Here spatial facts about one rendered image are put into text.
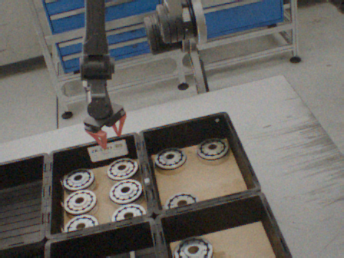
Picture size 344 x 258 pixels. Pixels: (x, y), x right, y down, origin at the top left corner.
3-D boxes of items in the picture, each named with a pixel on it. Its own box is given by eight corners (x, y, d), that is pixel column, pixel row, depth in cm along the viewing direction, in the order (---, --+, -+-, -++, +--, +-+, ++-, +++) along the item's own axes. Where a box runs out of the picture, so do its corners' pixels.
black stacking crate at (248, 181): (145, 159, 178) (138, 132, 172) (229, 139, 179) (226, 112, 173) (162, 244, 146) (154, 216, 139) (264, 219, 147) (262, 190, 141)
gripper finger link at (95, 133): (124, 141, 147) (117, 114, 141) (108, 157, 142) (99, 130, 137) (107, 135, 150) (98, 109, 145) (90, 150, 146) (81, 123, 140)
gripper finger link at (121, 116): (132, 133, 149) (125, 107, 143) (116, 149, 144) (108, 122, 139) (114, 128, 152) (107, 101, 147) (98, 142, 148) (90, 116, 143)
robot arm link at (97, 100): (113, 54, 134) (79, 54, 132) (117, 75, 125) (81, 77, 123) (112, 94, 141) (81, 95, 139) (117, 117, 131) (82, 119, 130)
